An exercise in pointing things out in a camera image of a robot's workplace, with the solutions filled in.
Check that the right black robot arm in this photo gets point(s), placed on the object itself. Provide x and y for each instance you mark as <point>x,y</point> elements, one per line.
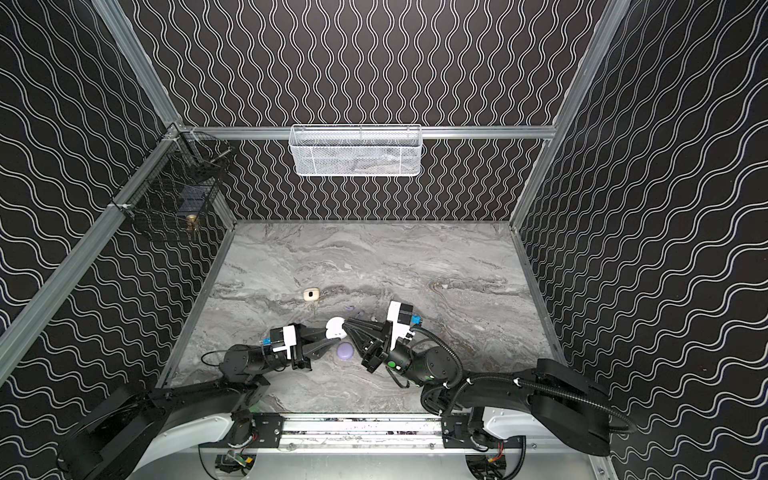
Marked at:
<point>570,406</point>

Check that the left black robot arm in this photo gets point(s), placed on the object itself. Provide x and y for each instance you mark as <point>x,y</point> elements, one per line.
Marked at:
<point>134,426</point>

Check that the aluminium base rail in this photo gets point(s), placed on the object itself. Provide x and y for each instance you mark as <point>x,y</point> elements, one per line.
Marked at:
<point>389,446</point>

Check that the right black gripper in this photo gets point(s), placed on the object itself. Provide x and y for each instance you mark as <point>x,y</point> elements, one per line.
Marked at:
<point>377,346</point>

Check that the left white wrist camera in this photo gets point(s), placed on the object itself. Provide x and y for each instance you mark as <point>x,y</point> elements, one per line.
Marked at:
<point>281,342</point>

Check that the black wire wall basket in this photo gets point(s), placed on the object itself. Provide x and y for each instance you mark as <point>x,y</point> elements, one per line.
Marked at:
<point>186,181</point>

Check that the purple round disc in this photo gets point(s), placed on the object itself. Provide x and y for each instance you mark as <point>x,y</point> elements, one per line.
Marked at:
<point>345,351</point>

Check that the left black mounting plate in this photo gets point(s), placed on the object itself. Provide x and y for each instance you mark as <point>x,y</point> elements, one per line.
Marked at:
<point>262,430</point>

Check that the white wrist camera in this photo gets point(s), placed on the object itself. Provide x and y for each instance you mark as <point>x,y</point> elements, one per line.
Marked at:
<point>402,318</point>
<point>281,342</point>

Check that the white mesh wall basket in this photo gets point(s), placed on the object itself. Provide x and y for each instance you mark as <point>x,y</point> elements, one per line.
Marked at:
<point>356,150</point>

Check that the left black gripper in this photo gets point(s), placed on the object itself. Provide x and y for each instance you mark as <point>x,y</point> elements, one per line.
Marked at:
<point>302,349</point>

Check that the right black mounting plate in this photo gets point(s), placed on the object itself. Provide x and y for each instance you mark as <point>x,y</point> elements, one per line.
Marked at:
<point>474,432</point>

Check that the white round disc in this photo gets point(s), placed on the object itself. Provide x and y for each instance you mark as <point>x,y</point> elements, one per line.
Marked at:
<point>334,328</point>

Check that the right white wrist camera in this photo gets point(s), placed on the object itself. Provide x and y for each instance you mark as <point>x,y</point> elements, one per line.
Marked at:
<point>402,318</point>

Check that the brass fitting in basket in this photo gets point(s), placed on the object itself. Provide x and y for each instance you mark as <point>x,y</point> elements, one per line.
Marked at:
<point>192,223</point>

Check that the beige earbud charging case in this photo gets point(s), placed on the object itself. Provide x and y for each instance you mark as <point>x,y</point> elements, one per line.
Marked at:
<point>311,294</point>

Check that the black mounting plate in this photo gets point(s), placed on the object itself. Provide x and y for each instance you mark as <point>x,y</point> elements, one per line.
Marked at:
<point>474,432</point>
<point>262,430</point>

